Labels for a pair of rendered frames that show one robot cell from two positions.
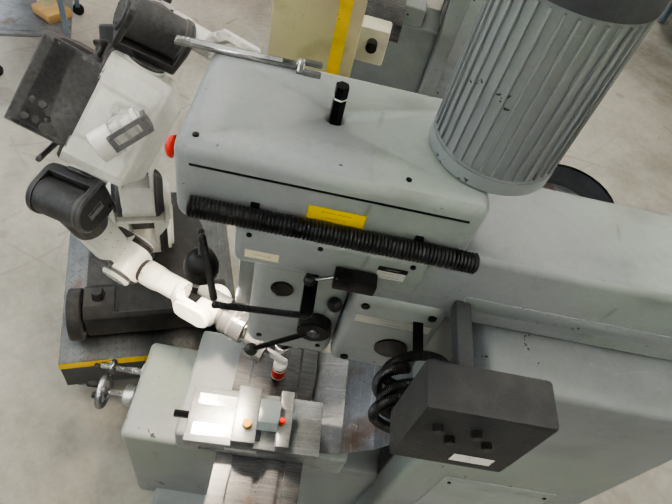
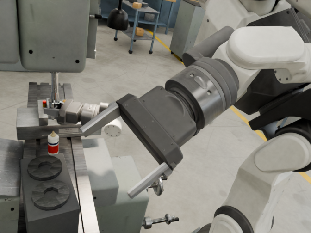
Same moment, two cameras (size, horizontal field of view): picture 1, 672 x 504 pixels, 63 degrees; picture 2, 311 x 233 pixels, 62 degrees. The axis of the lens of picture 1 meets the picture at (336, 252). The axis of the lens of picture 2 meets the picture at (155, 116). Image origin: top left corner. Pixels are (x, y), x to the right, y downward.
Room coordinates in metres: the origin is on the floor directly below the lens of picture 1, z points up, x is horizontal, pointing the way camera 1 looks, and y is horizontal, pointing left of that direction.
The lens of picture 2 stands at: (1.59, 0.14, 1.68)
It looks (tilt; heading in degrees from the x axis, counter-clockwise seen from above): 31 degrees down; 160
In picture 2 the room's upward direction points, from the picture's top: 14 degrees clockwise
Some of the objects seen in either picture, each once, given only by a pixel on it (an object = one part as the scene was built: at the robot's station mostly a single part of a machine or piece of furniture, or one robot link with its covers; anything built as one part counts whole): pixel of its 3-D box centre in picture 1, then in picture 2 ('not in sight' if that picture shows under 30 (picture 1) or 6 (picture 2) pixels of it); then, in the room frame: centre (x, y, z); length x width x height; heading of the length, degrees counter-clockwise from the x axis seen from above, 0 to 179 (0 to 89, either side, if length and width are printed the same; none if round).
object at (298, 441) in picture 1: (255, 422); (60, 118); (0.54, 0.07, 0.98); 0.35 x 0.15 x 0.11; 100
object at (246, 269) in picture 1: (248, 270); (90, 26); (0.68, 0.17, 1.45); 0.04 x 0.04 x 0.21; 7
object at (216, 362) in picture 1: (270, 400); (54, 173); (0.69, 0.06, 0.79); 0.50 x 0.35 x 0.12; 97
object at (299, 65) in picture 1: (249, 55); not in sight; (0.78, 0.23, 1.89); 0.24 x 0.04 x 0.01; 98
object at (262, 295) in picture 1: (301, 274); (53, 13); (0.69, 0.06, 1.47); 0.21 x 0.19 x 0.32; 7
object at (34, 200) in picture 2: not in sight; (48, 203); (1.05, 0.08, 1.03); 0.22 x 0.12 x 0.20; 15
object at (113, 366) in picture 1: (124, 368); (161, 220); (0.76, 0.60, 0.51); 0.22 x 0.06 x 0.06; 97
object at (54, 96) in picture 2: not in sight; (54, 86); (0.69, 0.06, 1.22); 0.03 x 0.03 x 0.11
